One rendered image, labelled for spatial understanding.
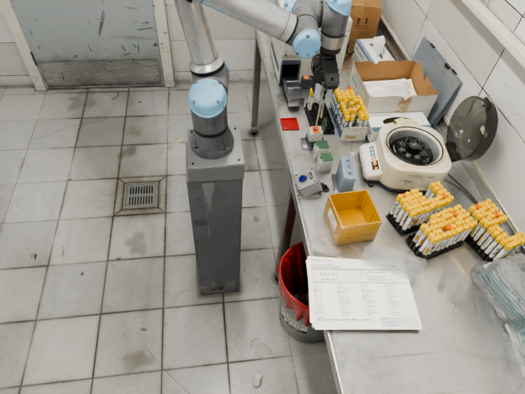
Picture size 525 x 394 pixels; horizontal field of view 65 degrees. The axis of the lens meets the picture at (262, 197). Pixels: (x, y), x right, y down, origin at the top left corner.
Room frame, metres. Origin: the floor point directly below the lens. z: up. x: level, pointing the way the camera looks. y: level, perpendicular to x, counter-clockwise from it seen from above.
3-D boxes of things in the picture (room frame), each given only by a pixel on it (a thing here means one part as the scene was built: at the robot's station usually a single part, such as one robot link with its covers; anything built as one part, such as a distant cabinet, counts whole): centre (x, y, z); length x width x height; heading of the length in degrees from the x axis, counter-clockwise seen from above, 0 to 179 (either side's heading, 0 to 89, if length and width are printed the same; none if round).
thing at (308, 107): (1.33, -0.20, 0.93); 0.17 x 0.09 x 0.11; 12
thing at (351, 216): (0.81, -0.29, 0.93); 0.13 x 0.13 x 0.10; 16
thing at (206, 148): (1.05, 0.19, 1.00); 0.15 x 0.15 x 0.10
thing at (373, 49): (1.81, -0.47, 0.94); 0.22 x 0.12 x 0.13; 15
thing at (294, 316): (0.88, -0.28, 0.22); 0.38 x 0.37 x 0.44; 11
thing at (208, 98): (1.06, 0.20, 1.12); 0.13 x 0.12 x 0.14; 5
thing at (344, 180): (0.98, -0.28, 0.92); 0.10 x 0.07 x 0.10; 3
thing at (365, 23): (2.14, -0.37, 0.97); 0.31 x 0.23 x 0.18; 5
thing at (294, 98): (1.49, -0.08, 0.92); 0.21 x 0.07 x 0.05; 11
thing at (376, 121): (1.28, -0.50, 0.92); 0.24 x 0.12 x 0.10; 101
